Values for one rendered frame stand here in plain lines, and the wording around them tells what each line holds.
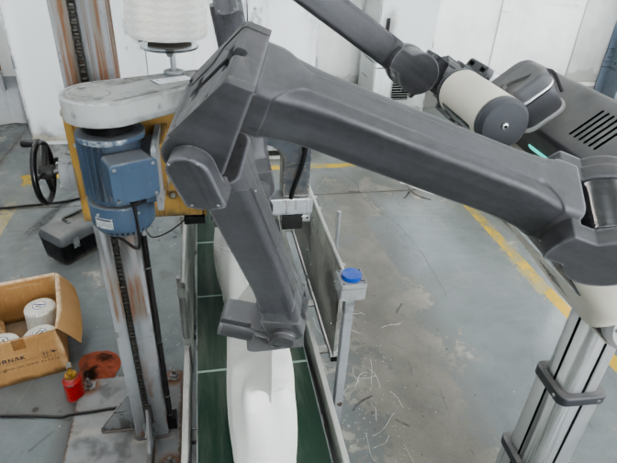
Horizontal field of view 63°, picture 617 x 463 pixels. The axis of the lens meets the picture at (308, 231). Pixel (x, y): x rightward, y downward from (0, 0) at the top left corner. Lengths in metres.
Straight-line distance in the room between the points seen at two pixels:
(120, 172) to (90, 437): 1.36
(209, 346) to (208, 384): 0.18
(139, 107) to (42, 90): 3.19
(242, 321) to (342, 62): 4.95
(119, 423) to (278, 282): 1.64
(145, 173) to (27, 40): 3.17
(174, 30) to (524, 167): 0.78
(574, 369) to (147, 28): 1.08
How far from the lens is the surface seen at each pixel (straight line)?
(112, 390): 2.39
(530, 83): 0.77
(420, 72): 1.00
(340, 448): 1.64
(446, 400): 2.40
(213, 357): 1.93
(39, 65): 4.28
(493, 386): 2.53
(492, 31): 6.19
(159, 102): 1.18
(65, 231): 3.16
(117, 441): 2.22
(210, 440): 1.70
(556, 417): 1.25
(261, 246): 0.58
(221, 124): 0.41
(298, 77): 0.41
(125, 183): 1.14
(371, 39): 0.99
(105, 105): 1.13
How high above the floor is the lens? 1.75
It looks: 32 degrees down
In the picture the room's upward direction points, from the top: 3 degrees clockwise
